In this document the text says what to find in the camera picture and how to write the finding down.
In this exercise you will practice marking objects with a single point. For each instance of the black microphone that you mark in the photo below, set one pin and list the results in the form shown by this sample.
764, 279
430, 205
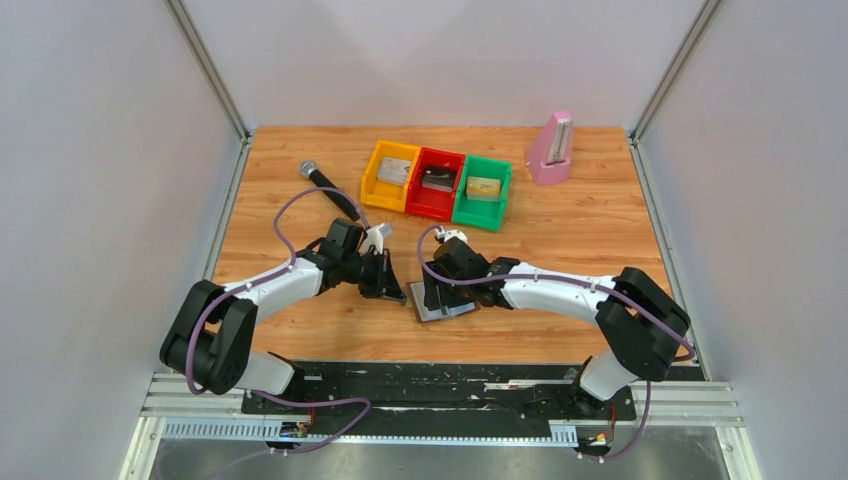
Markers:
309, 170

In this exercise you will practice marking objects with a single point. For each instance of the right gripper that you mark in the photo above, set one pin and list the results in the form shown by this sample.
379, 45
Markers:
432, 297

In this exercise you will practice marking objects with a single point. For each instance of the silver card in yellow bin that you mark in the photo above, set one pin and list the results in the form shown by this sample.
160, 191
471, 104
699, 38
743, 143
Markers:
394, 171

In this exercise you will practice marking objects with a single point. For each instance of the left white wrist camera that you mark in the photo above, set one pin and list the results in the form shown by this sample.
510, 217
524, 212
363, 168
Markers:
375, 238

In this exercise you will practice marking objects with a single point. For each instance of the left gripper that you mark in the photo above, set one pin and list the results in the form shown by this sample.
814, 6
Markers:
385, 283

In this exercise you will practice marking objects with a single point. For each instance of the pink metronome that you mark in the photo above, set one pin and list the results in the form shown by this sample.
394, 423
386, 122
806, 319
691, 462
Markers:
549, 157

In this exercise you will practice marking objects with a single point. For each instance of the yellow plastic bin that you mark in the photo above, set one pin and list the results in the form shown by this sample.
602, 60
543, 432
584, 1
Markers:
378, 193

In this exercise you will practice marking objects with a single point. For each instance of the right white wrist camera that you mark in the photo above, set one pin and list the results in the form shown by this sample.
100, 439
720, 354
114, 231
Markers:
443, 235

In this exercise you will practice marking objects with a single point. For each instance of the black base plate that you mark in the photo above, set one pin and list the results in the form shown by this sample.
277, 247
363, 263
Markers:
451, 399

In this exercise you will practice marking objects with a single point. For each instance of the black card in red bin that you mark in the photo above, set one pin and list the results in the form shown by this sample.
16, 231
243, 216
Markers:
438, 178

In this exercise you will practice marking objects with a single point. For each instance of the gold card in green bin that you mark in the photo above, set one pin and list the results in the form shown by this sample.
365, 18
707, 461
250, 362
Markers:
483, 189

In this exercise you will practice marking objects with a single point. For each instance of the red plastic bin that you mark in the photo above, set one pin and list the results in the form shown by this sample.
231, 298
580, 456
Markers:
435, 203

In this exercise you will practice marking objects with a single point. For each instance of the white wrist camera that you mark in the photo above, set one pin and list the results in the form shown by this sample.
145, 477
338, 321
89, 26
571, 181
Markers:
375, 238
443, 235

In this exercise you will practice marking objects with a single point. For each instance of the green plastic bin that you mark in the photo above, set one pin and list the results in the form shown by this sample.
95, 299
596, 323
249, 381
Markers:
487, 215

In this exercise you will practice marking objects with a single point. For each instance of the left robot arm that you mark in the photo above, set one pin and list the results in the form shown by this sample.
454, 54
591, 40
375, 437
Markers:
212, 334

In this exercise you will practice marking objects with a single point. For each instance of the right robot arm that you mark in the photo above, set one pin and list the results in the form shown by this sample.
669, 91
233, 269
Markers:
644, 328

